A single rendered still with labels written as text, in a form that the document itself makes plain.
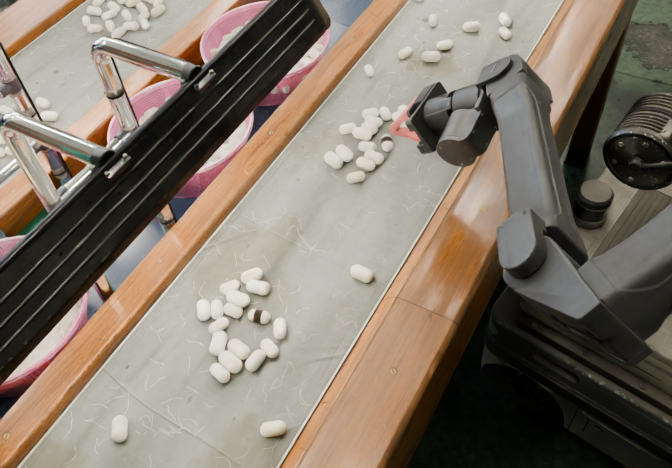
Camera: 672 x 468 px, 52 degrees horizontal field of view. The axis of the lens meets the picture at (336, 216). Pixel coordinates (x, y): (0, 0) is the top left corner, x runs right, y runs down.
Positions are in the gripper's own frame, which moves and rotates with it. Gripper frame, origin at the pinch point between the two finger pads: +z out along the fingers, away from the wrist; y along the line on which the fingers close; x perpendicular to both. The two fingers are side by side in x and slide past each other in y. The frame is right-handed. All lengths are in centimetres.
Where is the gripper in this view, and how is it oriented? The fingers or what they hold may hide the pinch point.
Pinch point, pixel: (395, 129)
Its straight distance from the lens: 113.0
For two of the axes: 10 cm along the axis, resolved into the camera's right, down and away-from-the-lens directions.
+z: -6.3, 1.3, 7.7
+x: 6.0, 7.1, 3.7
